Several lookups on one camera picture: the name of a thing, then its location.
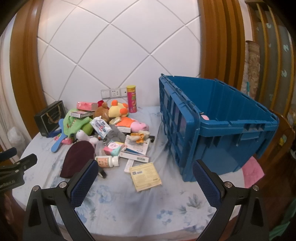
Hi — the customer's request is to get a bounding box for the red blue white box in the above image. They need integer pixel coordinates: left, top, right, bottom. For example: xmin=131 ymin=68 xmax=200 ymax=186
xmin=120 ymin=152 xmax=151 ymax=163

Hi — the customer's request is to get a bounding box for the yellow orange plush toy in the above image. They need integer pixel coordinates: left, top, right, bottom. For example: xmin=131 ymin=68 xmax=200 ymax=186
xmin=109 ymin=100 xmax=129 ymax=118

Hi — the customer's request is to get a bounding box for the blue plastic crate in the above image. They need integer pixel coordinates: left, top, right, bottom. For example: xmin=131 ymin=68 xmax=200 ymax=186
xmin=159 ymin=74 xmax=279 ymax=182

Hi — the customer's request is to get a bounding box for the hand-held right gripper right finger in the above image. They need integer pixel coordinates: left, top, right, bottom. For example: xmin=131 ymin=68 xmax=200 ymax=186
xmin=192 ymin=159 xmax=270 ymax=241

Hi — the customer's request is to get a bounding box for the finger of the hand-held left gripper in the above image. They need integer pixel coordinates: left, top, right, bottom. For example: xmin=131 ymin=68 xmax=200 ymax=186
xmin=0 ymin=147 xmax=18 ymax=162
xmin=14 ymin=154 xmax=38 ymax=172

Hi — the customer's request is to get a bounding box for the orange pink plush toy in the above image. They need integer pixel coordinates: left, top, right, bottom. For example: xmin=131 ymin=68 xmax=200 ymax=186
xmin=115 ymin=117 xmax=149 ymax=133

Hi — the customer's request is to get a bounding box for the white blue wet wipes pack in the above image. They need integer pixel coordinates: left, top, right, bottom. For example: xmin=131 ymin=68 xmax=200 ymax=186
xmin=90 ymin=116 xmax=112 ymax=139

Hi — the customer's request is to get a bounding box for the wooden chair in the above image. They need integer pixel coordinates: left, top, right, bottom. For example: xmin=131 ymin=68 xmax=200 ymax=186
xmin=260 ymin=109 xmax=296 ymax=164

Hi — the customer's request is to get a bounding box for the white medicine box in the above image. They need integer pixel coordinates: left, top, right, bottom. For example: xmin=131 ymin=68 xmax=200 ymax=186
xmin=125 ymin=134 xmax=151 ymax=155

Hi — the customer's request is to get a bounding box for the black gold box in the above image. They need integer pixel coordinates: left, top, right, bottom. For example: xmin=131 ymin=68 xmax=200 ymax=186
xmin=34 ymin=101 xmax=66 ymax=136

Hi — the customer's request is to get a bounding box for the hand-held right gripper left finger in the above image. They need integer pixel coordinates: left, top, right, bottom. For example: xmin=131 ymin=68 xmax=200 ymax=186
xmin=23 ymin=159 xmax=100 ymax=241

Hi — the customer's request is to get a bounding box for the brown bear plush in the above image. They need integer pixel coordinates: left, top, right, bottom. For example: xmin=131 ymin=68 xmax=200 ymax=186
xmin=94 ymin=103 xmax=110 ymax=122

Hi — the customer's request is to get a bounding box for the pink yellow chips can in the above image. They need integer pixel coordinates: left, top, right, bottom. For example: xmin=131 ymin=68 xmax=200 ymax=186
xmin=126 ymin=85 xmax=138 ymax=113

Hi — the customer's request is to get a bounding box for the pink cushion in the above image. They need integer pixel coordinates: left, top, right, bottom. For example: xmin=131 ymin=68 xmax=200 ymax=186
xmin=243 ymin=158 xmax=264 ymax=189

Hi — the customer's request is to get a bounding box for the pink teal tissue pack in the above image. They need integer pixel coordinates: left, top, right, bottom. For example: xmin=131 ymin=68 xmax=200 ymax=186
xmin=103 ymin=141 xmax=125 ymax=157

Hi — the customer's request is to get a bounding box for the white plastic bag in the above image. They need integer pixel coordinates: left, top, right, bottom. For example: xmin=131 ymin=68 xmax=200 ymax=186
xmin=8 ymin=126 xmax=26 ymax=149

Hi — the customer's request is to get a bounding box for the red white flat box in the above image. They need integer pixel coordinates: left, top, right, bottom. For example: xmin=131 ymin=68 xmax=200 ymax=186
xmin=70 ymin=111 xmax=95 ymax=118

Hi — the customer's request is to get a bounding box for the grey patterned curtain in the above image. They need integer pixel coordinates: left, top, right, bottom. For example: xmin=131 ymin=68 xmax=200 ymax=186
xmin=245 ymin=0 xmax=296 ymax=118

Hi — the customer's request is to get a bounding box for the grey plush toy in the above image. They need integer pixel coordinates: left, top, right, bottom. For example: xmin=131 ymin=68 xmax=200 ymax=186
xmin=105 ymin=124 xmax=126 ymax=142

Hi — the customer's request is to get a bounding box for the white pill bottle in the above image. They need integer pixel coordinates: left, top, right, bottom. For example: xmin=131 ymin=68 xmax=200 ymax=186
xmin=95 ymin=156 xmax=120 ymax=168

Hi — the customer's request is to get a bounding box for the green cloth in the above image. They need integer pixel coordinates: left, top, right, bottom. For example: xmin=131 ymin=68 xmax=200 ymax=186
xmin=269 ymin=204 xmax=296 ymax=241

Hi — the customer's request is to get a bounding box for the maroon beanie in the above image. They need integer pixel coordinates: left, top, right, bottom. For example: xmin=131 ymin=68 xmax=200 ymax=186
xmin=60 ymin=141 xmax=95 ymax=179

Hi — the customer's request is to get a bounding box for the blue forked plastic tool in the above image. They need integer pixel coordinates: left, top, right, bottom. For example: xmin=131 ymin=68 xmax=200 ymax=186
xmin=51 ymin=119 xmax=67 ymax=153

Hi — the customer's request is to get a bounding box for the white plush toy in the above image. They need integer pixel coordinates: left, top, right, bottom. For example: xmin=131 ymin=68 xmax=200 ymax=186
xmin=76 ymin=130 xmax=99 ymax=147

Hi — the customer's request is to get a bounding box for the green frog plush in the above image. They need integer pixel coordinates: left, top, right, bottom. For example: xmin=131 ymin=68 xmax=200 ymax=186
xmin=63 ymin=108 xmax=94 ymax=141

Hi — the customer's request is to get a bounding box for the rolled patterned rug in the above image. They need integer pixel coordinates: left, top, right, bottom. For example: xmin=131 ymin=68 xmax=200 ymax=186
xmin=240 ymin=40 xmax=260 ymax=99

